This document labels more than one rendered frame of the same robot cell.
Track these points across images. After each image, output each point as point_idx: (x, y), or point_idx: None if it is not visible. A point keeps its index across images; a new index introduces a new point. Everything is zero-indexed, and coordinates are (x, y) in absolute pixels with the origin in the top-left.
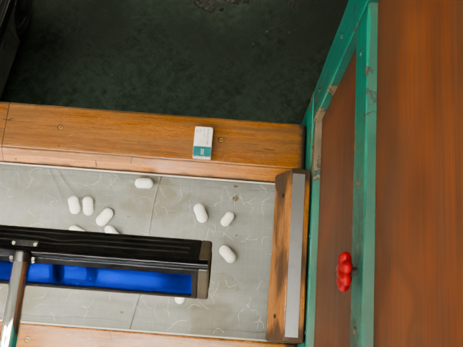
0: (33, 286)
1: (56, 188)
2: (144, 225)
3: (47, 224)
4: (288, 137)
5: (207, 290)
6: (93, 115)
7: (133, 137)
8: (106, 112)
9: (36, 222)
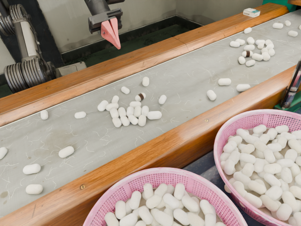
0: (259, 69)
1: (220, 47)
2: (265, 38)
3: (232, 54)
4: (270, 4)
5: None
6: (206, 26)
7: (227, 23)
8: (209, 23)
9: (227, 56)
